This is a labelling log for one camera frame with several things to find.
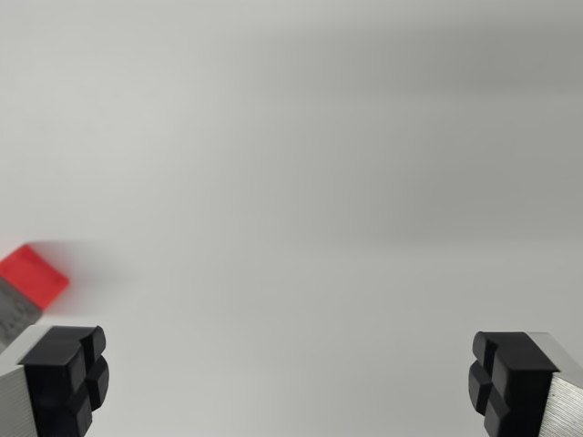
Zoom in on grey embossed toy cube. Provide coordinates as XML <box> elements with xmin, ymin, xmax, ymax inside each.
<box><xmin>0</xmin><ymin>277</ymin><xmax>45</xmax><ymax>354</ymax></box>

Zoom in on red embossed toy cube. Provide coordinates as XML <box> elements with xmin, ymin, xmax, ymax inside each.
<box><xmin>0</xmin><ymin>244</ymin><xmax>70</xmax><ymax>312</ymax></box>

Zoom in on gripper right finger with black rubber pad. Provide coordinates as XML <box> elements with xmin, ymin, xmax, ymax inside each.
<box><xmin>466</xmin><ymin>330</ymin><xmax>583</xmax><ymax>437</ymax></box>

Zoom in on gripper left finger with black rubber pad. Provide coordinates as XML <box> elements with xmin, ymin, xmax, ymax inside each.
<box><xmin>0</xmin><ymin>323</ymin><xmax>111</xmax><ymax>437</ymax></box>

